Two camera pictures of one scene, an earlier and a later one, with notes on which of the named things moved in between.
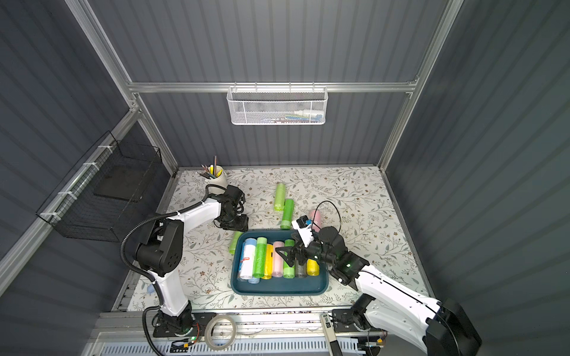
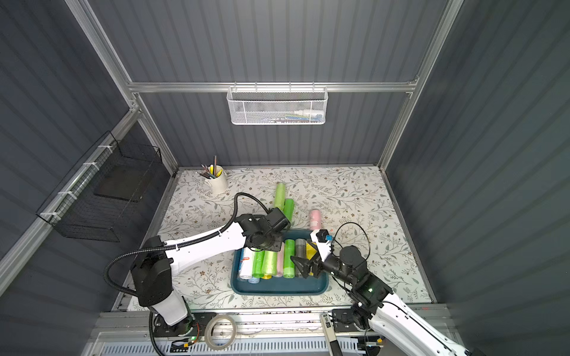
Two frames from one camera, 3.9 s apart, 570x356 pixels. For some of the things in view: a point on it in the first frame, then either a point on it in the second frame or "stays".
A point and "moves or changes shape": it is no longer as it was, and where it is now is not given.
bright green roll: [260, 258] stays
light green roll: [233, 245] moves or changes shape
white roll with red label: [248, 262] stays
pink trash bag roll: [278, 262] stays
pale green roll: [289, 271] stays
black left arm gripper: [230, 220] → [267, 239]
